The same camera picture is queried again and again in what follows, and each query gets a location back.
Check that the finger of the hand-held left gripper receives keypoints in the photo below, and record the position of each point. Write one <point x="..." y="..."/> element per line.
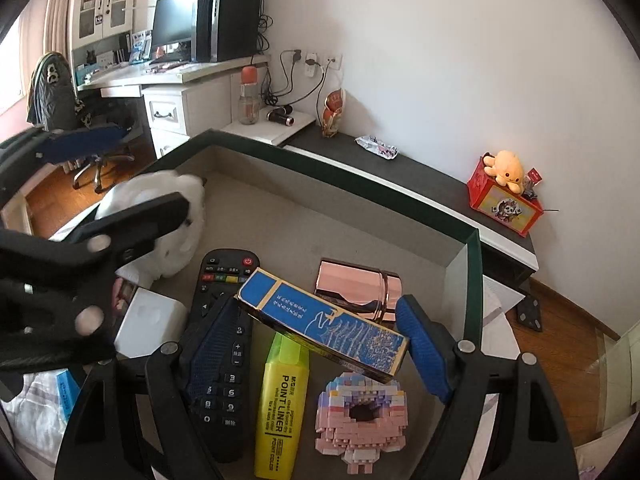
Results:
<point x="80" y="142"/>
<point x="135" y="225"/>

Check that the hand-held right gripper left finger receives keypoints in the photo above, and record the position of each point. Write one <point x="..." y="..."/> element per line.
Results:
<point x="215" y="355"/>

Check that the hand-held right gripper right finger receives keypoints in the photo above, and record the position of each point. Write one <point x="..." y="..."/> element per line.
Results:
<point x="425" y="350"/>

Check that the white plush toy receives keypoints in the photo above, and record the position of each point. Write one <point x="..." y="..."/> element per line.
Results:
<point x="185" y="240"/>

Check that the rose gold metal cylinder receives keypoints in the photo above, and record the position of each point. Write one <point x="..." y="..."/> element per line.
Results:
<point x="350" y="285"/>

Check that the blue gold-edged box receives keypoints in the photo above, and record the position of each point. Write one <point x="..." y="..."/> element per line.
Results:
<point x="320" y="320"/>

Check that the green-rimmed storage box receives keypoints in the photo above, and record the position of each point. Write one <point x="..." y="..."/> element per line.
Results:
<point x="300" y="220"/>

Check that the black office chair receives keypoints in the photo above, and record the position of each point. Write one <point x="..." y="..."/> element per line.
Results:
<point x="55" y="95"/>

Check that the light blue packet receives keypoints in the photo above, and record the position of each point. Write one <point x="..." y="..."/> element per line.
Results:
<point x="67" y="395"/>

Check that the white square box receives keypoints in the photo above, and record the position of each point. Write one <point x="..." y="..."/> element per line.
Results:
<point x="150" y="325"/>

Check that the black remote control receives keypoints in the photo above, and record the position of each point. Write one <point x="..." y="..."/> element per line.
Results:
<point x="220" y="275"/>

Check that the yellow highlighter pen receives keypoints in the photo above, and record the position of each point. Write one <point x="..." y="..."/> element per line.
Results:
<point x="282" y="410"/>

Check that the white printed bedsheet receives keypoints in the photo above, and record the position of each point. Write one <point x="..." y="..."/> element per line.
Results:
<point x="35" y="420"/>

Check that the white desk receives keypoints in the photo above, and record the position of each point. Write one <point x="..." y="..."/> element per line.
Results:
<point x="170" y="105"/>

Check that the blue packaging box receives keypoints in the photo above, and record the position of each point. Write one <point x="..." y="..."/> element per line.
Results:
<point x="141" y="46"/>

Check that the pink brick figure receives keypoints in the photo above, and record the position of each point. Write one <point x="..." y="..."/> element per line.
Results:
<point x="340" y="430"/>

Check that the beige curtain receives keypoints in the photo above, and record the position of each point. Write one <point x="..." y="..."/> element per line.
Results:
<point x="60" y="5"/>

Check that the white glass-door hutch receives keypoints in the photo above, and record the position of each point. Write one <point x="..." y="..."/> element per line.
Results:
<point x="102" y="5"/>

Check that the black computer monitor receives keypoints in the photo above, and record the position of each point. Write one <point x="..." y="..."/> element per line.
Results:
<point x="172" y="25"/>

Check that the red printed box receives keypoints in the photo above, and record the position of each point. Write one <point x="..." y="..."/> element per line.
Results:
<point x="505" y="210"/>

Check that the white side cabinet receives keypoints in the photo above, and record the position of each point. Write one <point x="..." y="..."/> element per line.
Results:
<point x="270" y="130"/>

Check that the black-topped low cabinet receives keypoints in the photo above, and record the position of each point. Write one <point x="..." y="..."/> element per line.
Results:
<point x="440" y="185"/>

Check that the orange-capped clear bottle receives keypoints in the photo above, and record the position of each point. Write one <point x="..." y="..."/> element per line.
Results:
<point x="248" y="100"/>

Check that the black cylindrical device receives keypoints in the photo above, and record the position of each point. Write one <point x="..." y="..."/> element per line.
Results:
<point x="281" y="115"/>

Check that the black computer tower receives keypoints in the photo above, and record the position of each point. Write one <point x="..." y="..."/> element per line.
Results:
<point x="227" y="25"/>

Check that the orange octopus plush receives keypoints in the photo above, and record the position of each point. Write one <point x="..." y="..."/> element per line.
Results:
<point x="507" y="167"/>

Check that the small red tag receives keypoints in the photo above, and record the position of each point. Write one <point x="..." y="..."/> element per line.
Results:
<point x="534" y="176"/>

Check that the white snack packet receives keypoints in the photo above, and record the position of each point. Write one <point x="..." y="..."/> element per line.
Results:
<point x="377" y="147"/>

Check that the orange snack bag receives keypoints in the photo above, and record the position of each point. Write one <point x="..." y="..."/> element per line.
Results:
<point x="334" y="110"/>

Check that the black metal bracket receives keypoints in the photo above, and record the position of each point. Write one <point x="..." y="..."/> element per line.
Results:
<point x="530" y="314"/>

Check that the white wall socket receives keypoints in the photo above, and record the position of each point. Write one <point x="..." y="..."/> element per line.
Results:
<point x="325" y="62"/>

